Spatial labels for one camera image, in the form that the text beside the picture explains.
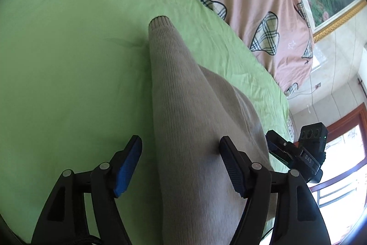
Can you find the white wall socket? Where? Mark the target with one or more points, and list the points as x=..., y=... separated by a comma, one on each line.
x=317, y=86

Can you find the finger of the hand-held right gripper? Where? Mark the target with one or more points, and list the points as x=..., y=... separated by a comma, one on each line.
x=281, y=147

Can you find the wooden framed window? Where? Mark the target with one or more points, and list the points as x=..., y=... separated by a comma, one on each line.
x=344, y=176

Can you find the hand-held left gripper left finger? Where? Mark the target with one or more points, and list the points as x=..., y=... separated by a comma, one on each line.
x=127, y=164

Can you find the green bed sheet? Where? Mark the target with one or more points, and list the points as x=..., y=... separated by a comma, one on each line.
x=71, y=61

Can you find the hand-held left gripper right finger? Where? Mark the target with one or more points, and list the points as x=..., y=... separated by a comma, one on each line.
x=233, y=164

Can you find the beige knit sweater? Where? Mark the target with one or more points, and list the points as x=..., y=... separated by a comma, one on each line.
x=183, y=118

